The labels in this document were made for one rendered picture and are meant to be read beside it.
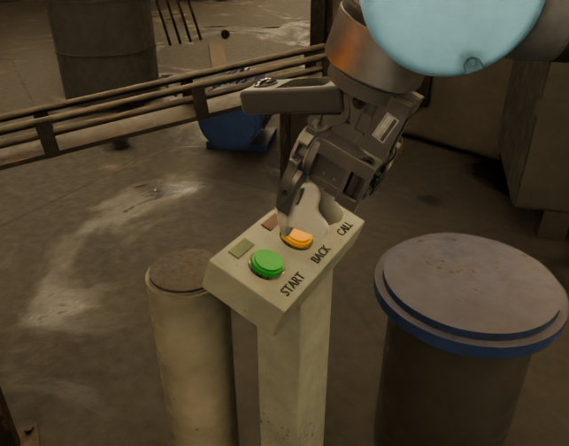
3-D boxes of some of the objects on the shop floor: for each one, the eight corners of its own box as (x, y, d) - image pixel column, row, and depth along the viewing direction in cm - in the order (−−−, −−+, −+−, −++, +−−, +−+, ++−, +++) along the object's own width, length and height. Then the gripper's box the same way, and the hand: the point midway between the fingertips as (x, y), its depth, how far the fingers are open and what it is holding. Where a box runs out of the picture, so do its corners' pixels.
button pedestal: (219, 545, 94) (188, 253, 63) (287, 444, 112) (288, 179, 81) (299, 595, 87) (308, 294, 56) (357, 479, 105) (387, 203, 74)
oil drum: (43, 100, 326) (5, -66, 282) (114, 78, 371) (91, -67, 327) (113, 115, 301) (84, -64, 256) (180, 90, 345) (165, -66, 301)
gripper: (402, 113, 42) (314, 287, 56) (434, 86, 49) (349, 246, 62) (313, 64, 44) (249, 242, 58) (356, 44, 51) (289, 208, 64)
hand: (283, 222), depth 60 cm, fingers closed
